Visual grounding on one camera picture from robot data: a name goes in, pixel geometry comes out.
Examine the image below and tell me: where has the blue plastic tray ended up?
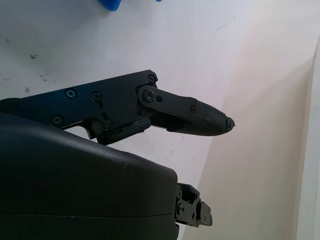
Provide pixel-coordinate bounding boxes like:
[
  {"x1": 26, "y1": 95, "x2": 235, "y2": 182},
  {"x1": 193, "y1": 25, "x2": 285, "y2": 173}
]
[{"x1": 98, "y1": 0, "x2": 164, "y2": 13}]

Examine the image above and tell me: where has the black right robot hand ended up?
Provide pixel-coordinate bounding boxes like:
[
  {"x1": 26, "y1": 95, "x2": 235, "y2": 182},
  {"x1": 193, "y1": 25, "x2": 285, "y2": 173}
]
[{"x1": 0, "y1": 69, "x2": 237, "y2": 240}]

